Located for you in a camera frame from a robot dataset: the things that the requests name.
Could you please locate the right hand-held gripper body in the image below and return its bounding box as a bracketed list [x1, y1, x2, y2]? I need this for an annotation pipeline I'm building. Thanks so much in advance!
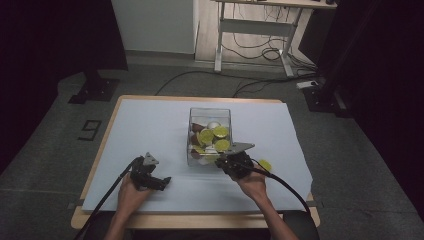
[222, 142, 258, 180]

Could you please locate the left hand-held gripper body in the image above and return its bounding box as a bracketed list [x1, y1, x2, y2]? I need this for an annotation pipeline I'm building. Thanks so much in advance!
[129, 151, 164, 192]

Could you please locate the clear plastic box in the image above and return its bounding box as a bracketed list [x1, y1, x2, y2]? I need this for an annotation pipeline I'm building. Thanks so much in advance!
[186, 106, 234, 168]

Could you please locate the person's right hand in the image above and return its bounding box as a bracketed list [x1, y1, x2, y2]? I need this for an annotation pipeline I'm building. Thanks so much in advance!
[234, 169, 270, 203]

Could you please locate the person's left hand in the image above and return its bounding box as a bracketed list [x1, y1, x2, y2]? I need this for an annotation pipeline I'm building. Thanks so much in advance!
[116, 172, 153, 215]

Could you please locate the light blue table mat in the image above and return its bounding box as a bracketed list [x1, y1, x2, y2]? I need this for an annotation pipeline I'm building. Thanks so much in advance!
[81, 98, 314, 215]

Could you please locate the wooden table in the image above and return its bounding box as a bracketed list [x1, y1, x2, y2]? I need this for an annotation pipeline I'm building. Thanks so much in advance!
[70, 94, 321, 231]

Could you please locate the black stand base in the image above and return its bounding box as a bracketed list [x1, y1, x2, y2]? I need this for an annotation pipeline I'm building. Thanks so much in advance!
[67, 69, 121, 105]

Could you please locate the white power strip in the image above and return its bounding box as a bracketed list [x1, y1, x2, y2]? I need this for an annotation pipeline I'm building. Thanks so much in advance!
[296, 79, 320, 90]

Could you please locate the black stand with base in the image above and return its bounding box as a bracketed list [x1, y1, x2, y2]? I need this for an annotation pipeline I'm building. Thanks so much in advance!
[302, 0, 384, 118]

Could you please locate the white cabinet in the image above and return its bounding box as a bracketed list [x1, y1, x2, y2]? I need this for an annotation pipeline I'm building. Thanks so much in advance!
[110, 0, 198, 55]

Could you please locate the dark curtain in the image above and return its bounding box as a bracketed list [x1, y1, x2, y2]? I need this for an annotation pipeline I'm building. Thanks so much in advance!
[0, 0, 129, 176]
[333, 0, 424, 214]

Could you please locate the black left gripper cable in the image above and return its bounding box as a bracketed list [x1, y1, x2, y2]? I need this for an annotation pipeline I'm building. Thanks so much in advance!
[73, 157, 142, 240]

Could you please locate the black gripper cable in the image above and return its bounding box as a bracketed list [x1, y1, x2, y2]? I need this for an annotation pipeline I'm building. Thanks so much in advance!
[73, 157, 142, 240]
[248, 159, 312, 216]

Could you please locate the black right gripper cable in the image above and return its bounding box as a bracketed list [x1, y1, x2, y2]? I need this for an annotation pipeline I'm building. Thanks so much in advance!
[248, 159, 312, 216]

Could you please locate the long black floor cable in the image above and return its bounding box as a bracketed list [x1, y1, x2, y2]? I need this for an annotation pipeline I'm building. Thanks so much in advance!
[154, 69, 318, 97]

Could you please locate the tangle of black cables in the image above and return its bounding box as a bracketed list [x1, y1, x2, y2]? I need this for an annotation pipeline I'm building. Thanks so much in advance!
[221, 3, 318, 78]

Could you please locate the white desk frame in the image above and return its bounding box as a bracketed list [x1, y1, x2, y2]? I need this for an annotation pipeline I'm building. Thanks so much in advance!
[212, 0, 338, 78]

